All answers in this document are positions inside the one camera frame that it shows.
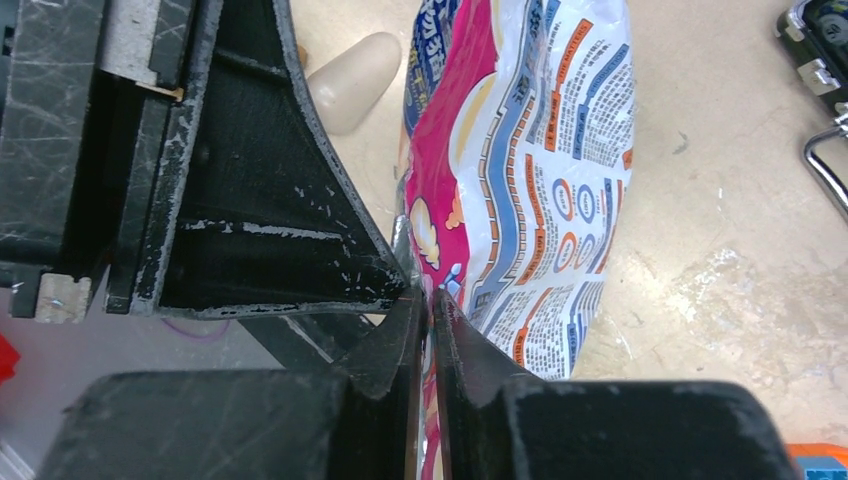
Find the black poker chip case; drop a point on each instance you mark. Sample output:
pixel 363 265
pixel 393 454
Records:
pixel 814 36

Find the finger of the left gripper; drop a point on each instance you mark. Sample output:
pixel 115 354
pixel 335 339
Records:
pixel 237 204

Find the pet food bag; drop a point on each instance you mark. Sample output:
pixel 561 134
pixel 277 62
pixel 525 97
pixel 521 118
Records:
pixel 516 155

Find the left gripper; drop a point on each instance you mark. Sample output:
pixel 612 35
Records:
pixel 99 116

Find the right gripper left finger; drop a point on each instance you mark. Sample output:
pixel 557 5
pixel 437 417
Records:
pixel 356 418

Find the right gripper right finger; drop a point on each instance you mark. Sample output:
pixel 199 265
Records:
pixel 499 421

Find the red toy block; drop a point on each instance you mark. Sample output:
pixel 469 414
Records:
pixel 9 358

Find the clear plastic scoop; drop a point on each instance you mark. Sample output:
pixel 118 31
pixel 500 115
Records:
pixel 347 88

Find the orange curved toy track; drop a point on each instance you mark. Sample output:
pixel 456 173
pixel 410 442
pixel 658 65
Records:
pixel 819 461

